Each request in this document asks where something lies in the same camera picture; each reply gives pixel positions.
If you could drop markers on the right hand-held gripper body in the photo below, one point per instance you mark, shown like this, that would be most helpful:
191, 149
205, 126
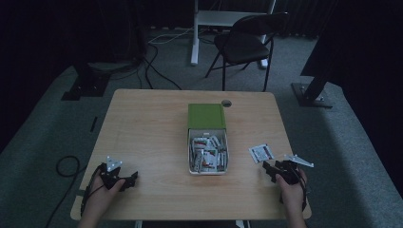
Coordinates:
290, 172

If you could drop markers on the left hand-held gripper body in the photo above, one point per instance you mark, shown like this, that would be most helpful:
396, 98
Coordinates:
111, 177

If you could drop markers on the white sachet with red print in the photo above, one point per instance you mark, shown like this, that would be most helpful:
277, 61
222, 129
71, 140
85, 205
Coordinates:
260, 153

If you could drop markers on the green box with packets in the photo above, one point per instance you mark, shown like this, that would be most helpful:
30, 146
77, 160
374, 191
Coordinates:
191, 158

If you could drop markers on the pile of white sachets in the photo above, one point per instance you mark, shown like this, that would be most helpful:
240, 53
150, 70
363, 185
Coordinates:
207, 155

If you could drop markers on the person's right hand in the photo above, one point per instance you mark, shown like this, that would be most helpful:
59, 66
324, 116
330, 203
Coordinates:
291, 196

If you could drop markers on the person's left hand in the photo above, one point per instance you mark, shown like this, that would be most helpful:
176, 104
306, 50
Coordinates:
99, 199

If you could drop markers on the black marker strip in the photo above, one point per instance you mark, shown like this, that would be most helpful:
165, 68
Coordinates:
94, 124

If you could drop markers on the grey table grommet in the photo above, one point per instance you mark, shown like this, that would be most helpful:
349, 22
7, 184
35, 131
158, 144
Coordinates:
226, 103

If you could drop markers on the black stand with metal base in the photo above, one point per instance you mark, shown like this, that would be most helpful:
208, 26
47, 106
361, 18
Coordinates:
312, 93

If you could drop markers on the black stand base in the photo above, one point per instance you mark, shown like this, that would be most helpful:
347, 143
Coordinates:
87, 87

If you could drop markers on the black folding chair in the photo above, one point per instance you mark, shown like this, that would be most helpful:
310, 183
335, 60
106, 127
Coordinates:
242, 47

